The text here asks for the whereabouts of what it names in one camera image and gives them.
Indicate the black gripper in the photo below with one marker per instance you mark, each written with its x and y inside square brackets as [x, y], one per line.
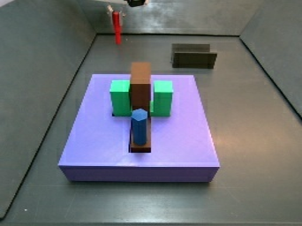
[132, 3]

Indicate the red hexagonal peg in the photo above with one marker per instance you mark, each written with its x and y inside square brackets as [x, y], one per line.
[116, 26]

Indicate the purple base board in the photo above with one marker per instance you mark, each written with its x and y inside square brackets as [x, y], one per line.
[159, 145]

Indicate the brown upright block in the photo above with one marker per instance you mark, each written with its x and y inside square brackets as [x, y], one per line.
[140, 99]

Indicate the green left block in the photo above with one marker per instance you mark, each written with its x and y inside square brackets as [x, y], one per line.
[119, 91]

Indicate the green block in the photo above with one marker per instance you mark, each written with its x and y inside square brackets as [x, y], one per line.
[163, 93]
[119, 91]

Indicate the green right block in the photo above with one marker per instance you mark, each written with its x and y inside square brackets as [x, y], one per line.
[163, 93]

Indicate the blue hexagonal peg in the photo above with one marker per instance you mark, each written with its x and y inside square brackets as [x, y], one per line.
[139, 125]

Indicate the black metal bracket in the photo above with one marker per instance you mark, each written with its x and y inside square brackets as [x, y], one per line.
[192, 56]

